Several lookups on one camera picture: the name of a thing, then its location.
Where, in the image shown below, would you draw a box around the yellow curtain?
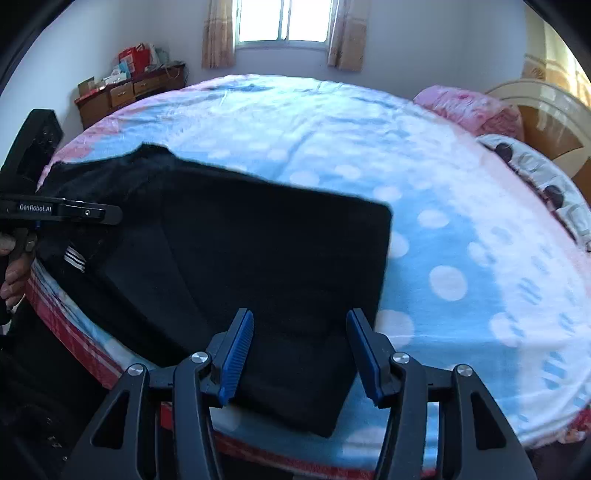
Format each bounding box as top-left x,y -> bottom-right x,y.
521,18 -> 591,100

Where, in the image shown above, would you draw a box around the polka dot bed sheet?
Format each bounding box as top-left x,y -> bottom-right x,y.
28,74 -> 591,472

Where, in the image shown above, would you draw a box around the person's left hand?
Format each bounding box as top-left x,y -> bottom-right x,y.
0,233 -> 36,320

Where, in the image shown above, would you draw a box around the grey patterned pillow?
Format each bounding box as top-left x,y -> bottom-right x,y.
475,134 -> 591,253

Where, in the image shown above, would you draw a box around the red gift bag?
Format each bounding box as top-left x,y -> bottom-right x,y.
118,45 -> 151,75

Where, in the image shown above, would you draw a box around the brown wooden cabinet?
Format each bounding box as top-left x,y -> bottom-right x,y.
75,64 -> 188,131

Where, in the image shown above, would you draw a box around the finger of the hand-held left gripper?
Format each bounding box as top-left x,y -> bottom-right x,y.
60,203 -> 123,227

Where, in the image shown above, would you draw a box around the pink floral folded quilt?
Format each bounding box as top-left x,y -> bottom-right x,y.
413,84 -> 526,142

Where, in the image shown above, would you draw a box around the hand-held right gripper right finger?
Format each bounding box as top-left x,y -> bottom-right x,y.
345,308 -> 539,480

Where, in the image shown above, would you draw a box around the cream and wood headboard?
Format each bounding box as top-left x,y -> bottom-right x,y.
487,78 -> 591,208

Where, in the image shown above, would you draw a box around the beige patterned curtain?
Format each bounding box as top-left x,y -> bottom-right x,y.
201,0 -> 237,70
326,0 -> 371,73

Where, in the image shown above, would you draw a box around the black pants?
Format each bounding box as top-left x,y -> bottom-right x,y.
34,143 -> 394,438

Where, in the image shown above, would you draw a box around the sliding window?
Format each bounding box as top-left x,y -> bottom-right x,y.
235,0 -> 334,49

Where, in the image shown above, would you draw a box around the dark clothing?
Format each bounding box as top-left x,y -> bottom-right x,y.
0,309 -> 125,480

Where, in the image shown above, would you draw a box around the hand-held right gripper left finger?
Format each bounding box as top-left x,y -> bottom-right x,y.
62,308 -> 256,480

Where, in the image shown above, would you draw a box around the red plaid mattress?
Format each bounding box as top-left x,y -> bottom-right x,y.
25,270 -> 439,480

